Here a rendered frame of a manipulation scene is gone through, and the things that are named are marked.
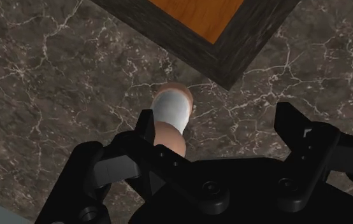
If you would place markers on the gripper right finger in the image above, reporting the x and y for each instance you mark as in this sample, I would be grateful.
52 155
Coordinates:
310 145

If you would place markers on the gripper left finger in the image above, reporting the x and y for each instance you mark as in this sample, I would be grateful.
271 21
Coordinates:
123 161

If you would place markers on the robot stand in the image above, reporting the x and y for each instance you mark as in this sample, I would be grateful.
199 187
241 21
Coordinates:
201 18

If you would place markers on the tan cylinder with white band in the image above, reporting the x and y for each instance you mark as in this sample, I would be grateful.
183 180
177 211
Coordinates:
171 108

